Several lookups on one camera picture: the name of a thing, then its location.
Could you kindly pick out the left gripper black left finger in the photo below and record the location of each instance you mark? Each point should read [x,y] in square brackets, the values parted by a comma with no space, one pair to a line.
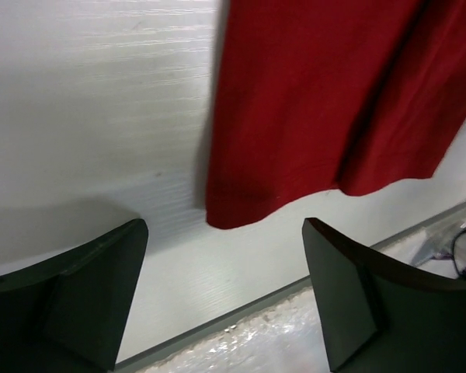
[69,313]

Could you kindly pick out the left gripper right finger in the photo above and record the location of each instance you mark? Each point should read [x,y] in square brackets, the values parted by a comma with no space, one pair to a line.
[379,314]

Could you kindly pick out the red shirt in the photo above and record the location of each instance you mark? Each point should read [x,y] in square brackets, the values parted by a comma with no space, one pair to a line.
[321,95]

